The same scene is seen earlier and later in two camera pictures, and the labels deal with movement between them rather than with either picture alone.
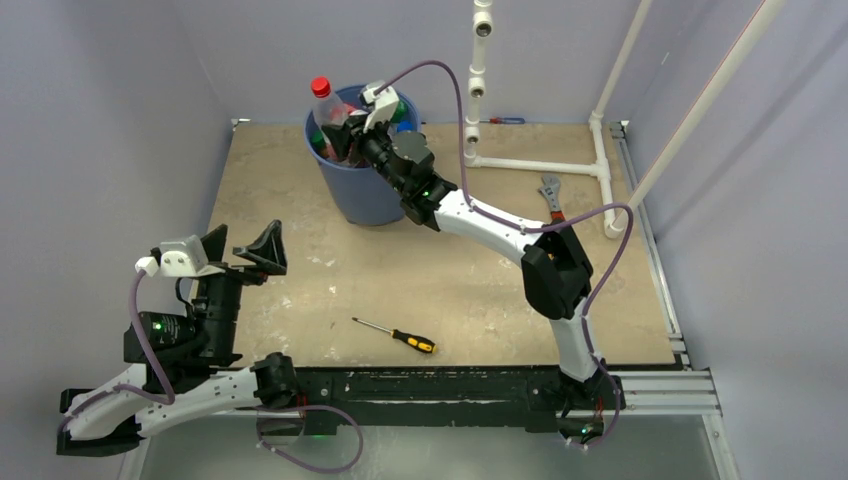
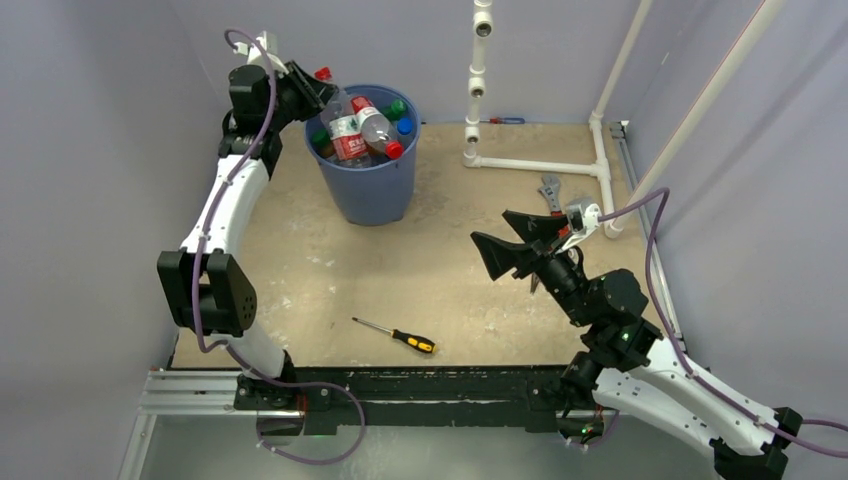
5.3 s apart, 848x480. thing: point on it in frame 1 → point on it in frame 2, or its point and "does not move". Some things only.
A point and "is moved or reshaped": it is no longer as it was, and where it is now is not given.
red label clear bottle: (339, 113) is moved or reshaped
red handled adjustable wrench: (551, 191) does not move
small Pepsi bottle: (406, 126) does not move
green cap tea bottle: (318, 143) does not move
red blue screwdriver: (506, 120) does not move
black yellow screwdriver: (418, 343) does not move
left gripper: (266, 252) → (314, 94)
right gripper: (343, 135) → (499, 255)
